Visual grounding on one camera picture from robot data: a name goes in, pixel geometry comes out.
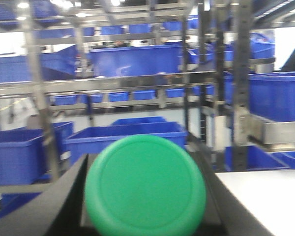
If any blue bin upper left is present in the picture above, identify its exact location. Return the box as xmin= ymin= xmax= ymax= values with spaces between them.
xmin=89 ymin=44 xmax=182 ymax=77

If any blue bin behind lower left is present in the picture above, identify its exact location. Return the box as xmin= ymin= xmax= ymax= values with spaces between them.
xmin=111 ymin=116 xmax=167 ymax=126

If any green round button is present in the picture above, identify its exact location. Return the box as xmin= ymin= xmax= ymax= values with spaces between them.
xmin=84 ymin=136 xmax=207 ymax=236

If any perforated steel rack post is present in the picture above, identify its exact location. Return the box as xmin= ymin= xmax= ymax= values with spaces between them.
xmin=232 ymin=0 xmax=252 ymax=171

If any large blue plastic bin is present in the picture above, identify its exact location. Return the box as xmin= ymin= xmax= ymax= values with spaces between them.
xmin=234 ymin=71 xmax=295 ymax=122

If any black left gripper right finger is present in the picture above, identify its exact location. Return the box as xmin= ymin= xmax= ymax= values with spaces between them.
xmin=187 ymin=134 xmax=273 ymax=236

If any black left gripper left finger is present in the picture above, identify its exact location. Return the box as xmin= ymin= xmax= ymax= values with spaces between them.
xmin=0 ymin=155 xmax=89 ymax=236

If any stainless steel shelf rail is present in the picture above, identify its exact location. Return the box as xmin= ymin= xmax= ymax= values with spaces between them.
xmin=245 ymin=114 xmax=295 ymax=146

